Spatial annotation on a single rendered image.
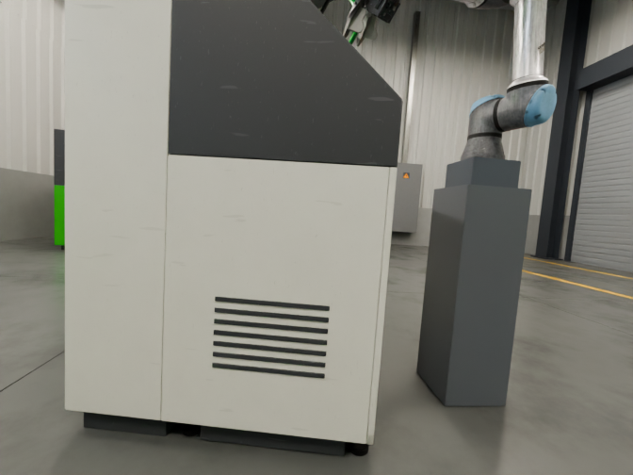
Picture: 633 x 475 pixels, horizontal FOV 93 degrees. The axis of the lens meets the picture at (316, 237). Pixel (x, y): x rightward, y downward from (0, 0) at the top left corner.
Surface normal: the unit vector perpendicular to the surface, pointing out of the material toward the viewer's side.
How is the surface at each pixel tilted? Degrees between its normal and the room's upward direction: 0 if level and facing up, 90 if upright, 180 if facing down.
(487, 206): 90
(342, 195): 90
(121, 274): 90
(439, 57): 90
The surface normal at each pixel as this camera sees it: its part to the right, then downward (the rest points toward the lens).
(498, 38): 0.10, 0.08
